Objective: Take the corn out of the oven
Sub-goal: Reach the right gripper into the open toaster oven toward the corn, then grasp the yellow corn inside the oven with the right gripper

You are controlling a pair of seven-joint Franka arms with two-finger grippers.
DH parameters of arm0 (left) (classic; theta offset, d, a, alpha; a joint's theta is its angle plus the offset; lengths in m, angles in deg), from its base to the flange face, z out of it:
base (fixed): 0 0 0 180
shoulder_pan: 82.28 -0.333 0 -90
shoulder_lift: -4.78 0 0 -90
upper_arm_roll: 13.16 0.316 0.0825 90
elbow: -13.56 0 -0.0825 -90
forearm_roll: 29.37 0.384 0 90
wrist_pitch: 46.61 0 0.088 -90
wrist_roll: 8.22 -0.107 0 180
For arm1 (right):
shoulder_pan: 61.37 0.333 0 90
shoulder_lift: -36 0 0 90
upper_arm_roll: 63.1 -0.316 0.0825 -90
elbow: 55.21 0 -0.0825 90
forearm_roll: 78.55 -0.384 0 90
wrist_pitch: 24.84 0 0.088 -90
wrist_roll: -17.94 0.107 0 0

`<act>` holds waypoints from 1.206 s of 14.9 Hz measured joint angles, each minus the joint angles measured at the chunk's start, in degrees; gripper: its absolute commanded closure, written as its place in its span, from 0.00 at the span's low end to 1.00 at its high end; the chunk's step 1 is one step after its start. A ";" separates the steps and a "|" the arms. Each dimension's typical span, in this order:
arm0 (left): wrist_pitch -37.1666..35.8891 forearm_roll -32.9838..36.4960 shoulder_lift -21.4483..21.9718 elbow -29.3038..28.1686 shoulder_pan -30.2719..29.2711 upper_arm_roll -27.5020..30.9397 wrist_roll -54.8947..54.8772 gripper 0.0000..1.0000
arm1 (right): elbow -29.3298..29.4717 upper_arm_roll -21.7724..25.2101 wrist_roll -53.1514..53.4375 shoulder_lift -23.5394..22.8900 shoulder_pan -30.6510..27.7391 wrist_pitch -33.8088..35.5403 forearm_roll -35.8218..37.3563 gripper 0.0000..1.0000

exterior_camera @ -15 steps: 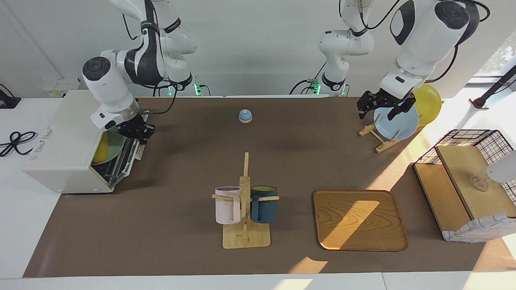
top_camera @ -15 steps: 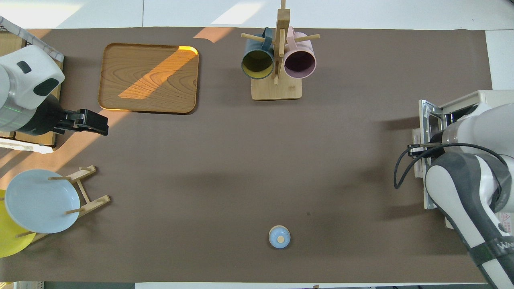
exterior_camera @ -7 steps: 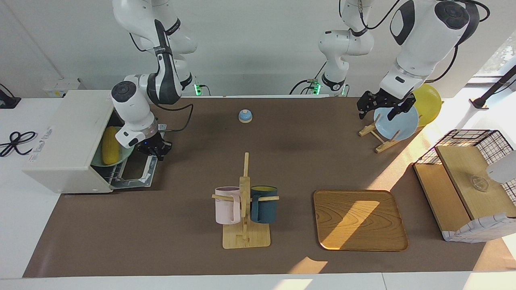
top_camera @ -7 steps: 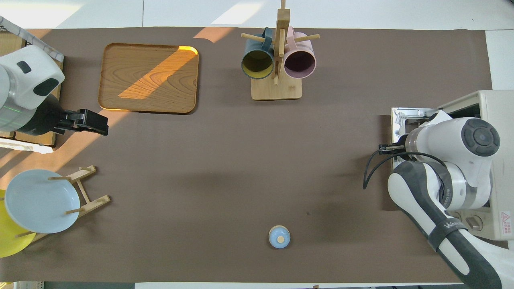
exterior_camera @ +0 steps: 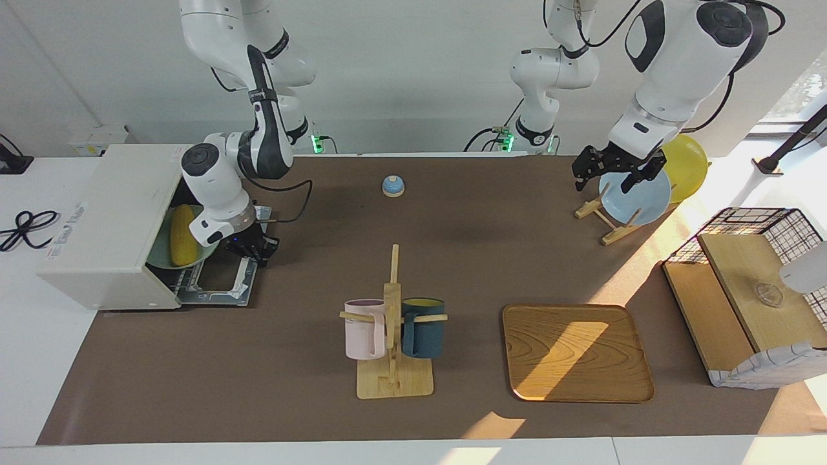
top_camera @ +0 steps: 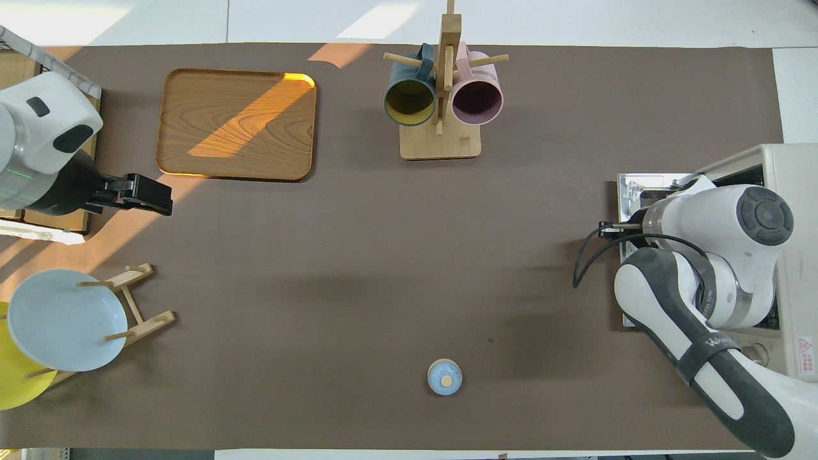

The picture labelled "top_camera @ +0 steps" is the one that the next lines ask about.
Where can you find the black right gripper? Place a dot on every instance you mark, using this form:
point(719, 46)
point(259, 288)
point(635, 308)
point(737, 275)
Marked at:
point(623, 231)

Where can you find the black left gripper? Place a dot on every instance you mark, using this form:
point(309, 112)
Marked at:
point(115, 191)

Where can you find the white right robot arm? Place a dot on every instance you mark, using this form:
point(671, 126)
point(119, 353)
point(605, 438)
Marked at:
point(703, 217)

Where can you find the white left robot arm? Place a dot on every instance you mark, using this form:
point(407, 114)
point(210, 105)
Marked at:
point(38, 134)

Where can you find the white toaster oven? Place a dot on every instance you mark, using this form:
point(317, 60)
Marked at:
point(799, 179)

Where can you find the silver oven knob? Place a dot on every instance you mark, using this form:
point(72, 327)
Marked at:
point(758, 355)

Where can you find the wooden serving tray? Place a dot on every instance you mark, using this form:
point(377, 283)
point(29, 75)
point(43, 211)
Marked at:
point(255, 147)

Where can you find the wooden plate rack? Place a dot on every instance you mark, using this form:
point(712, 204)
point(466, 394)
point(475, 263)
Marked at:
point(150, 322)

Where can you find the light blue plate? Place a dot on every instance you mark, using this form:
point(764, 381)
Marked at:
point(64, 319)

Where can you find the wooden shelf with mesh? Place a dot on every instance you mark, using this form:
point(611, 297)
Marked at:
point(13, 67)

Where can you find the pink mug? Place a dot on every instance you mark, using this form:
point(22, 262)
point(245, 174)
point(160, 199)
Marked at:
point(477, 101)

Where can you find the wooden mug tree stand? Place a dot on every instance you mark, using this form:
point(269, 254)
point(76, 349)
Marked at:
point(441, 144)

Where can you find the red warning sticker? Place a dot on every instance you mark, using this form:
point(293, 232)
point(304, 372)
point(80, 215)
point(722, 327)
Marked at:
point(804, 356)

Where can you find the yellow plate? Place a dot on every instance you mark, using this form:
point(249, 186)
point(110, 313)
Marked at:
point(16, 383)

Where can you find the small blue jar wooden knob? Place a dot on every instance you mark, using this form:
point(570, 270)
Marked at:
point(444, 378)

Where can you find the brown table mat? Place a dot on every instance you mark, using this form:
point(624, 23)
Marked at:
point(383, 255)

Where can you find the dark teal mug yellow inside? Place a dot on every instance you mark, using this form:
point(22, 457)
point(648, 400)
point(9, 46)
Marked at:
point(409, 102)

